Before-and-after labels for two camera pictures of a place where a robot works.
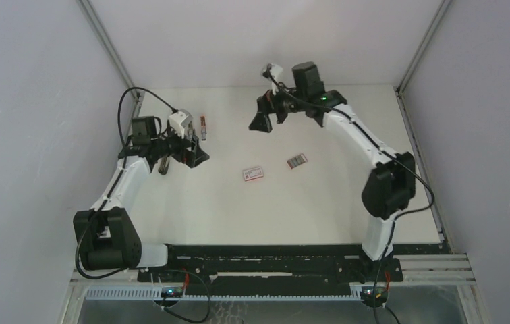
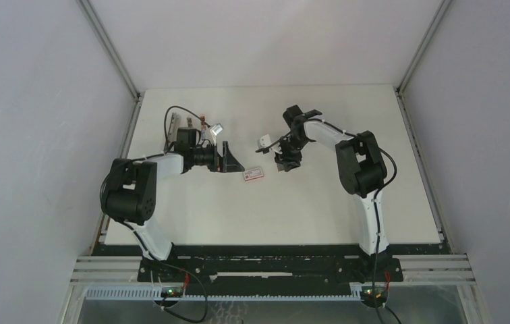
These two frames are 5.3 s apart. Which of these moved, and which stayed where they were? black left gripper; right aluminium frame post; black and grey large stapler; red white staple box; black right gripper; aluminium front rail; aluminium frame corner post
Moved: black right gripper; black left gripper; black and grey large stapler
Stayed: red white staple box; right aluminium frame post; aluminium front rail; aluminium frame corner post
